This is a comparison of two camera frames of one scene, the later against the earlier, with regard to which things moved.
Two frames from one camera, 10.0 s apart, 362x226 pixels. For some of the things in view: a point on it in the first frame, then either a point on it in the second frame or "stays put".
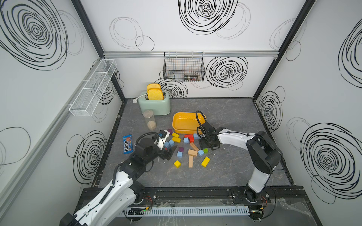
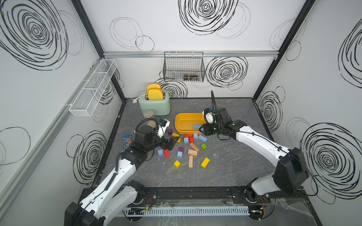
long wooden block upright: [191, 161] stays put
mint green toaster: [159, 107] stays put
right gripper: [201, 144] to [205, 132]
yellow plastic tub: [187, 123] stays put
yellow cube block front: [177, 164] stays put
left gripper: [163, 155] to [170, 143]
